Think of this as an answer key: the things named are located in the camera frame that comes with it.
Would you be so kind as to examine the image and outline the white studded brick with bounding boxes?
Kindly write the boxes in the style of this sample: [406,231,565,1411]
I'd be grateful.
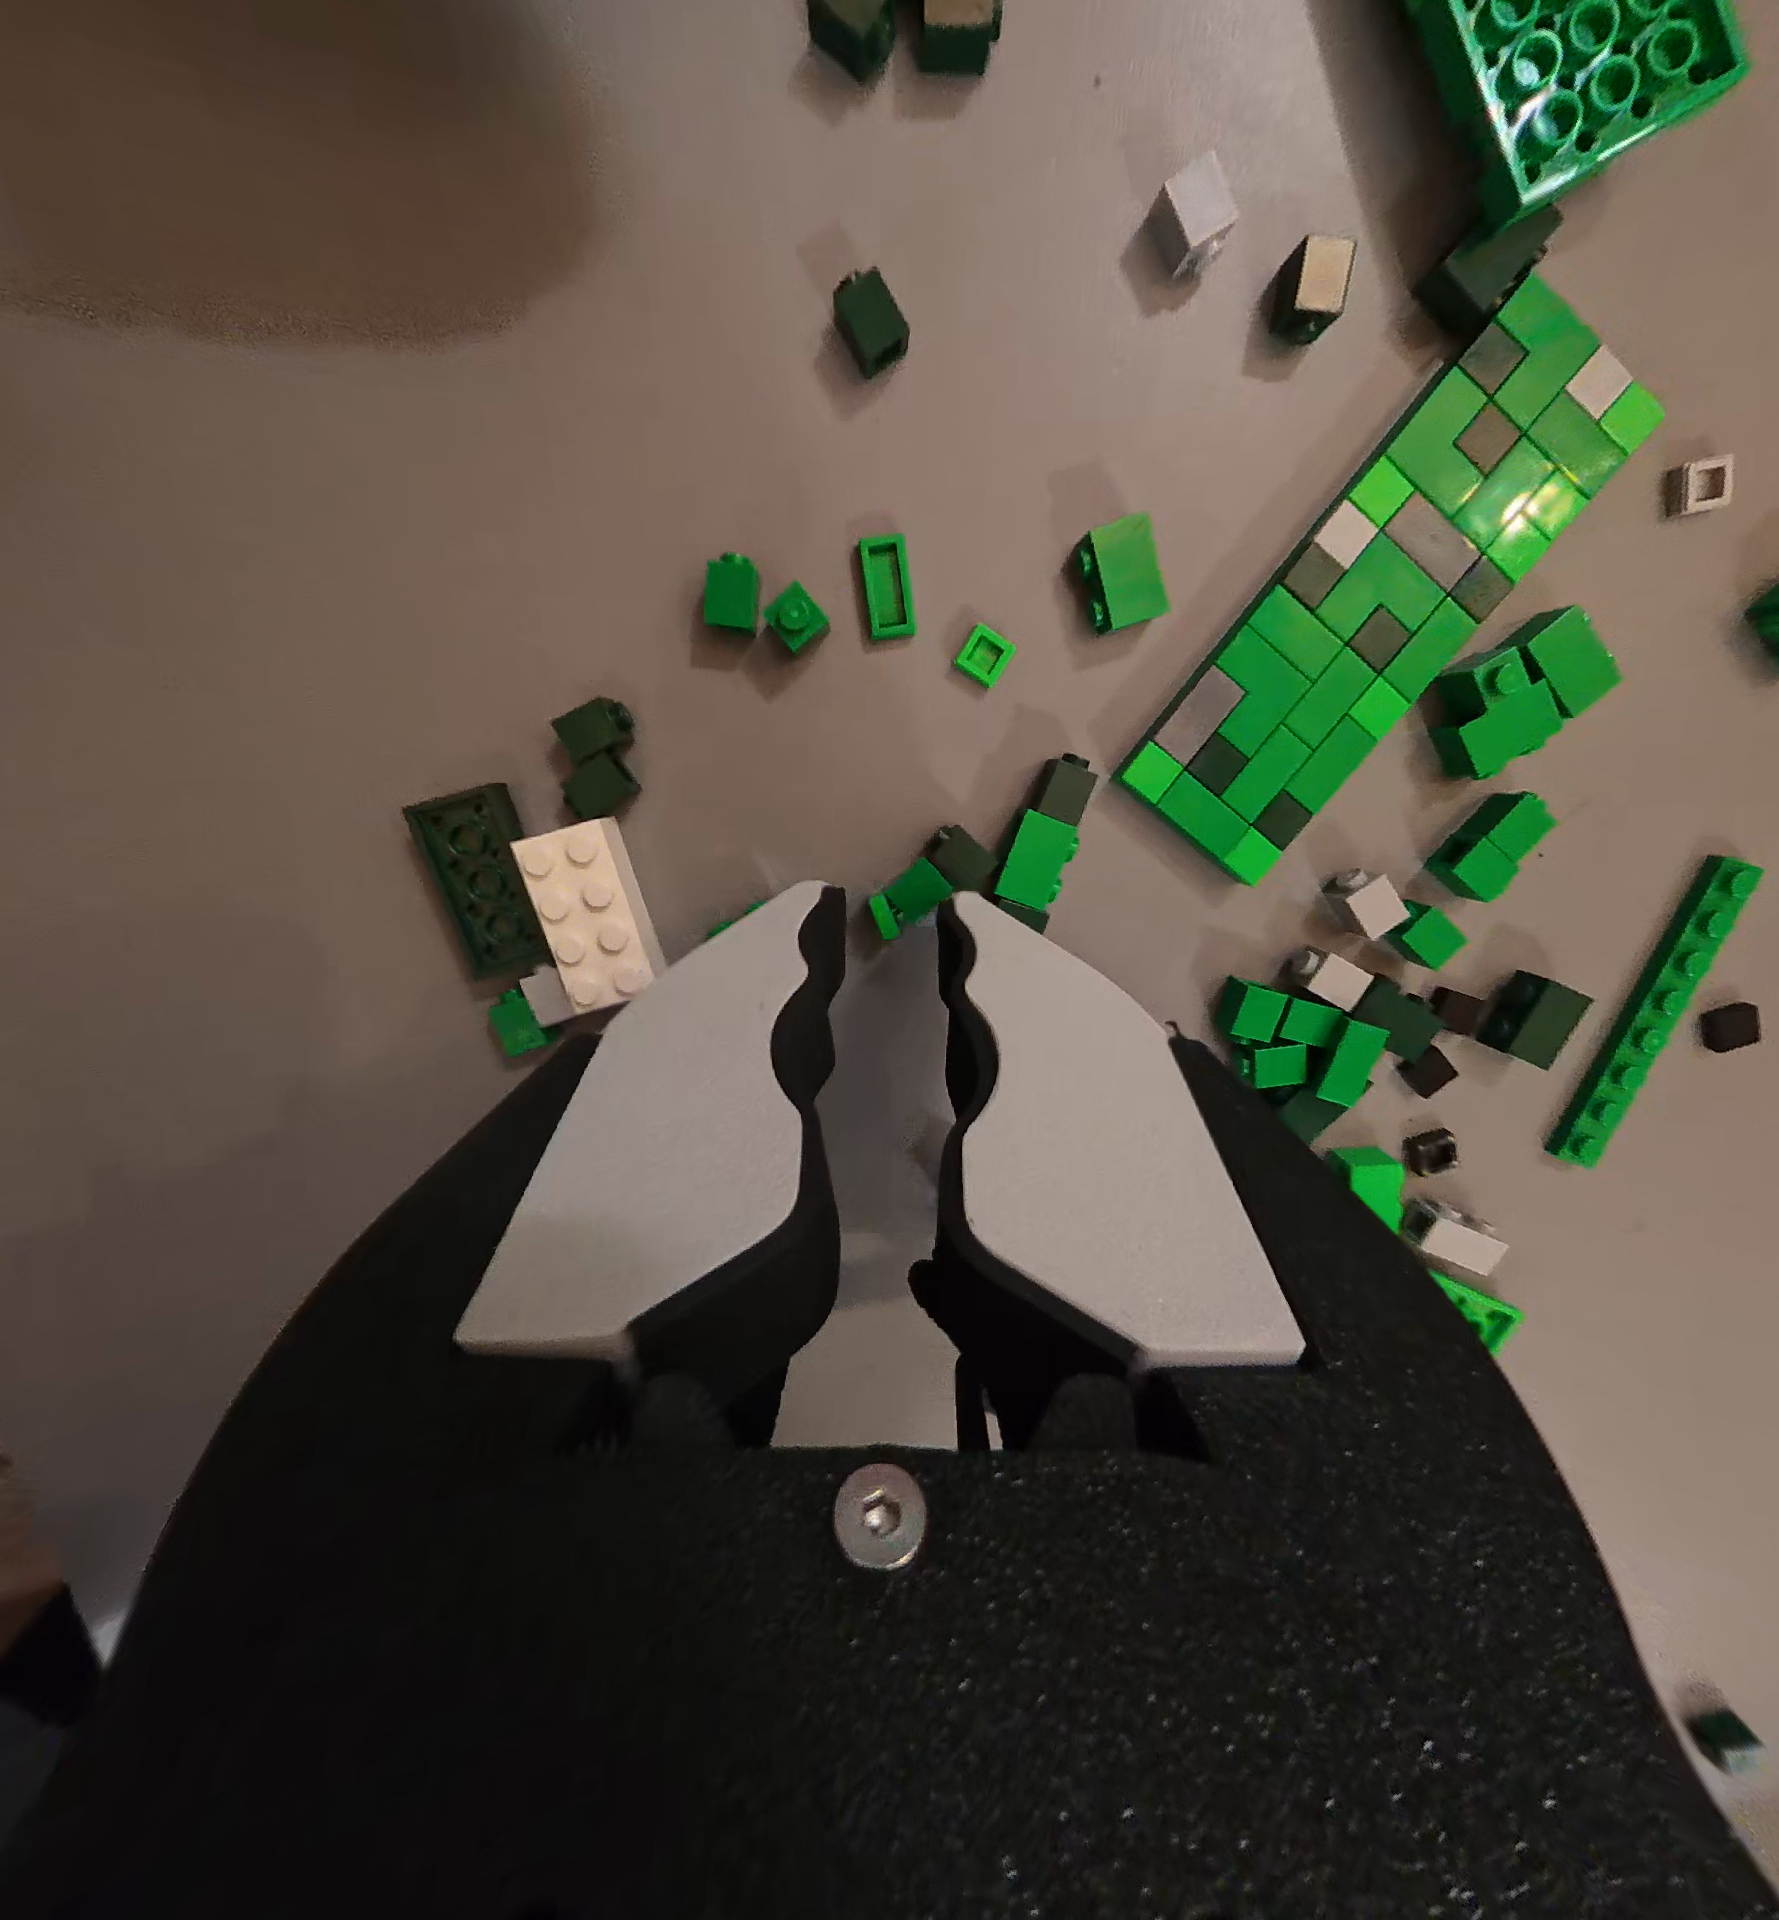
[508,817,665,1009]

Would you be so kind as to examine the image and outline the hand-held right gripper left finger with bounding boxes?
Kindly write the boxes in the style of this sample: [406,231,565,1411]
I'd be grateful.
[454,878,846,1448]

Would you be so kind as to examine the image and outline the bright green studded plate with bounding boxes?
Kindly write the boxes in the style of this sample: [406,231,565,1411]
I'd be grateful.
[1429,1266,1525,1355]

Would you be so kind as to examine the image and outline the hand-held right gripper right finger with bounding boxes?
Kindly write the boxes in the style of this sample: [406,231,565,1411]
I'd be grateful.
[908,889,1305,1435]

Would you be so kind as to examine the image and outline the large green studded plate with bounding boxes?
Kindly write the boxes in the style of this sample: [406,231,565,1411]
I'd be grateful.
[1406,0,1753,227]

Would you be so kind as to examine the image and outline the thin long green plate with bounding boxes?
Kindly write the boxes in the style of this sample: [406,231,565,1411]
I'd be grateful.
[1543,855,1764,1167]

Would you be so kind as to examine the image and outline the green mosaic tiled plate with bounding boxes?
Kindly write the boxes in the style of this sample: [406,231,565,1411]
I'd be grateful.
[1114,273,1667,887]

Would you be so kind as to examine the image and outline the light grey small brick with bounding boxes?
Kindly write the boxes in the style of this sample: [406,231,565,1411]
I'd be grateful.
[1148,149,1239,278]

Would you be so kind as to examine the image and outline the scatter of small green bricks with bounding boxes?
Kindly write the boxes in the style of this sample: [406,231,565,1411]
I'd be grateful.
[487,0,1779,1779]

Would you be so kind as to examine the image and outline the grey desk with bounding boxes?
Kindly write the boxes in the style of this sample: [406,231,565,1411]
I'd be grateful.
[0,0,1779,1854]

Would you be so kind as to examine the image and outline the dark green studded plate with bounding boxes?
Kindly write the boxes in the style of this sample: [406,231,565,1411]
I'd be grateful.
[404,782,554,983]

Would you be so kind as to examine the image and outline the bright green toy brick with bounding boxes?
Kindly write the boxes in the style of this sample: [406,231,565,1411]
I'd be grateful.
[869,859,957,944]

